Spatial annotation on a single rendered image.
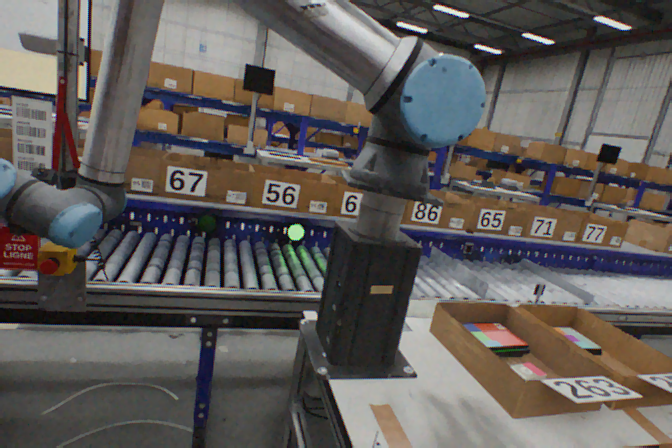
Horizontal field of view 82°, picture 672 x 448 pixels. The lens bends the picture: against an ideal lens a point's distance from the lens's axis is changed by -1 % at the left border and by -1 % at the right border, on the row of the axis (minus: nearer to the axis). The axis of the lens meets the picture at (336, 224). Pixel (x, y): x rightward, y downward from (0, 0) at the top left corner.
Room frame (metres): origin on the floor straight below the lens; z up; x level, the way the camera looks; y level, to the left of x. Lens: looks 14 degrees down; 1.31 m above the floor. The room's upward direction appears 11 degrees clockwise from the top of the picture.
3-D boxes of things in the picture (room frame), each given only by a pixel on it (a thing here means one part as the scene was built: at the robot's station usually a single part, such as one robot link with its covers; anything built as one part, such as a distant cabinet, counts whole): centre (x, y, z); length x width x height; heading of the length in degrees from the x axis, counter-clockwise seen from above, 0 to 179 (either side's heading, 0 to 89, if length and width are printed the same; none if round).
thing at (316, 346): (0.94, -0.10, 0.91); 0.26 x 0.26 x 0.33; 18
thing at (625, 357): (1.10, -0.84, 0.80); 0.38 x 0.28 x 0.10; 19
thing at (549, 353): (1.00, -0.54, 0.80); 0.38 x 0.28 x 0.10; 20
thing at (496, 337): (1.08, -0.51, 0.79); 0.19 x 0.14 x 0.02; 113
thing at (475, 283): (1.74, -0.58, 0.76); 0.46 x 0.01 x 0.09; 18
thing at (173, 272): (1.36, 0.56, 0.72); 0.52 x 0.05 x 0.05; 18
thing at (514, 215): (2.31, -0.85, 0.96); 0.39 x 0.29 x 0.17; 108
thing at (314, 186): (1.94, 0.26, 0.96); 0.39 x 0.29 x 0.17; 108
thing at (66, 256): (0.97, 0.68, 0.84); 0.15 x 0.09 x 0.07; 108
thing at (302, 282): (1.50, 0.13, 0.72); 0.52 x 0.05 x 0.05; 18
